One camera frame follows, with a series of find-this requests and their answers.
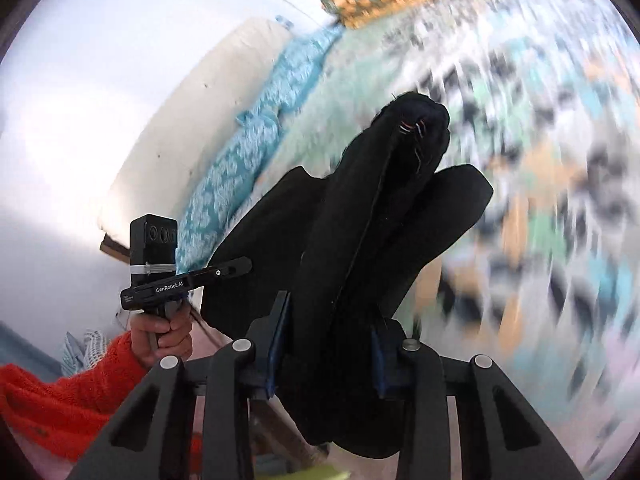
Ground cream mattress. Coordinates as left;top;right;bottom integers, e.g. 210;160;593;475
97;17;293;261

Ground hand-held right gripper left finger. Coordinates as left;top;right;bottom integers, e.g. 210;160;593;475
67;290;292;480

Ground teal patterned cloth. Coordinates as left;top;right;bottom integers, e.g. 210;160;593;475
175;25;346;273

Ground black pants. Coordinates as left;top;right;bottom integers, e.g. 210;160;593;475
200;91;495;461

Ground person's left hand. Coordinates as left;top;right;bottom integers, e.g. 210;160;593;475
129;302;194;368

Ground person's left forearm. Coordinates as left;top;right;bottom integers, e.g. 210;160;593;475
0;332;203;466

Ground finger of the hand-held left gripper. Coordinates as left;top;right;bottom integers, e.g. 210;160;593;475
199;256;252;285

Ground yellow cloth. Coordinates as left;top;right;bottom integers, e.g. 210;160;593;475
272;462;351;480

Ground checkered cloth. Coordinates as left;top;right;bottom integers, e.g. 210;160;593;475
62;329;111;376

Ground printed bedsheet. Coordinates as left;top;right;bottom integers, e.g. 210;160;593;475
220;0;640;466

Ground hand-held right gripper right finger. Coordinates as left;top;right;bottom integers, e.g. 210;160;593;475
370;319;586;480

